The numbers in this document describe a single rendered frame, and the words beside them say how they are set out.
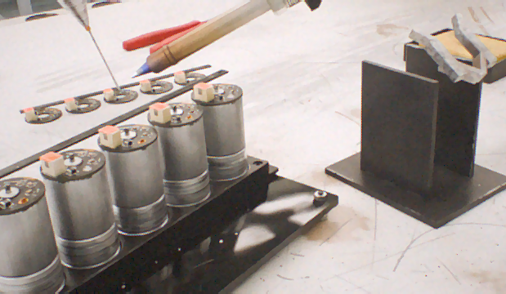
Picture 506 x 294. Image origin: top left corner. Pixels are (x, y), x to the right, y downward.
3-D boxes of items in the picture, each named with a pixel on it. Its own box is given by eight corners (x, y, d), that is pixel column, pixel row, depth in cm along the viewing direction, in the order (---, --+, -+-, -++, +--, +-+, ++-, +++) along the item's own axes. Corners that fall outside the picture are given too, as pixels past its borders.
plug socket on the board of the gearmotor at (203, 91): (217, 96, 31) (217, 83, 31) (205, 103, 31) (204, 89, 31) (205, 93, 32) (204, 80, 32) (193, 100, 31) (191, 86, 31)
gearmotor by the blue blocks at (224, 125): (258, 180, 34) (253, 87, 32) (226, 201, 33) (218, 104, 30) (222, 167, 36) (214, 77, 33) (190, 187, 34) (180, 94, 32)
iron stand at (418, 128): (393, 267, 35) (507, 168, 27) (298, 137, 38) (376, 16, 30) (466, 223, 38) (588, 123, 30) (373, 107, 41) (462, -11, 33)
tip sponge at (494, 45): (533, 63, 50) (536, 42, 49) (489, 84, 47) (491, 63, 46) (445, 43, 55) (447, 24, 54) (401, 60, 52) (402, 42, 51)
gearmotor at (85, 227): (135, 263, 29) (117, 156, 26) (88, 294, 27) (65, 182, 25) (98, 243, 30) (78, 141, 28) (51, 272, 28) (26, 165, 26)
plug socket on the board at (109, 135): (127, 141, 28) (125, 126, 27) (111, 149, 27) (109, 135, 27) (114, 137, 28) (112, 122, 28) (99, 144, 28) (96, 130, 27)
